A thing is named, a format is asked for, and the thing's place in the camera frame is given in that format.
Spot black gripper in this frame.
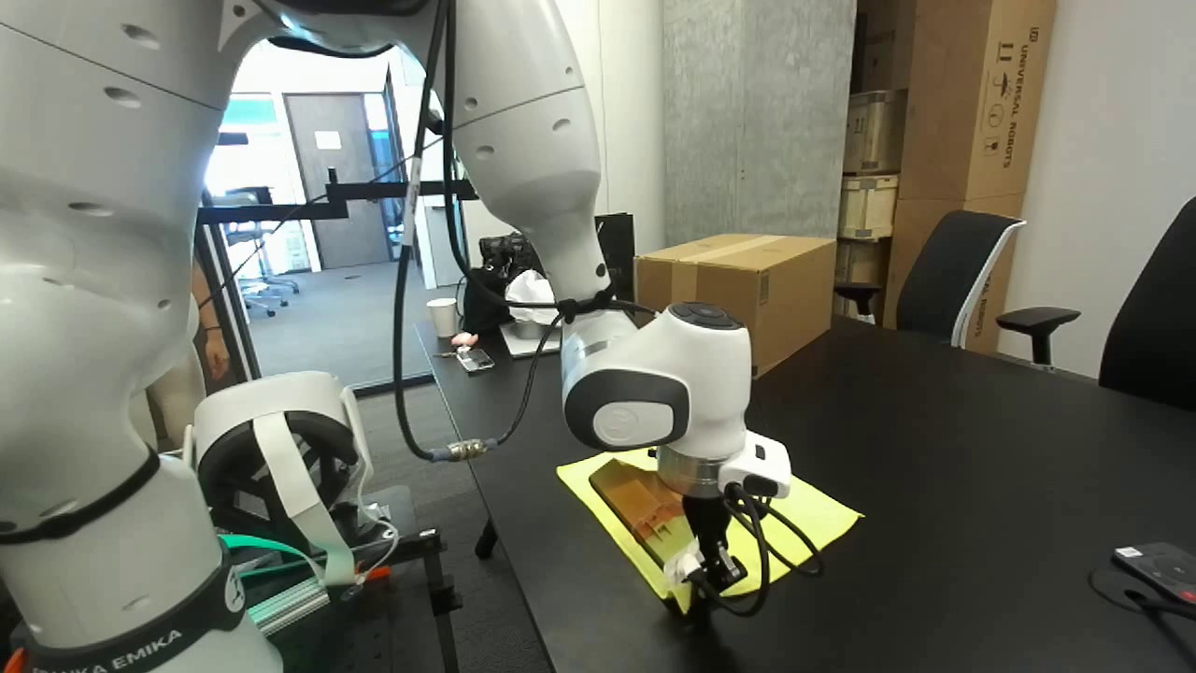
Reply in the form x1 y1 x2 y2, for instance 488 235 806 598
680 489 754 614

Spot yellow towel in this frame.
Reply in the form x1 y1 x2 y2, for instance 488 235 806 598
553 447 867 620

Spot small cardboard box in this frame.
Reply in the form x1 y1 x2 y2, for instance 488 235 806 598
633 230 841 381

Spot black metal stand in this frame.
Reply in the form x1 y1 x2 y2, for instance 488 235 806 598
365 518 506 673

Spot small pink white object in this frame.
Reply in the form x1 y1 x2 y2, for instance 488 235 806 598
450 327 499 379

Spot black white-framed office chair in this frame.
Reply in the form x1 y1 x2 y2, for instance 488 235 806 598
831 206 1031 355

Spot black round pad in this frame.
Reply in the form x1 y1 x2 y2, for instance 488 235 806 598
1086 559 1196 666

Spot white shelf box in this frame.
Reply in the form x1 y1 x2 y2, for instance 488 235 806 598
836 174 899 242

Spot black smartphone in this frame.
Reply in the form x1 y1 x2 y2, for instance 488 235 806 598
1111 539 1196 609

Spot brown shelf box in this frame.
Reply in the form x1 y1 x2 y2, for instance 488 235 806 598
846 88 906 176

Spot white VR headset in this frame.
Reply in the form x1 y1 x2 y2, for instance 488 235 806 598
184 368 404 593

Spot tall cardboard box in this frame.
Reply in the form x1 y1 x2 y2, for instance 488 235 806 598
857 0 1063 361

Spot person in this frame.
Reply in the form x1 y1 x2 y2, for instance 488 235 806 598
147 264 244 457

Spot tan wrist camera mount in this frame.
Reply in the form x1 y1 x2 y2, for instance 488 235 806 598
585 457 704 593

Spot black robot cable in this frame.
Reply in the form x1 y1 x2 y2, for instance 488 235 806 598
387 0 831 620

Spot green cable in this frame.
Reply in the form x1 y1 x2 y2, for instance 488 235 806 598
218 527 404 629

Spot black horizontal mount bar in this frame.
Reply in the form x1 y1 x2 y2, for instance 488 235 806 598
193 165 478 232

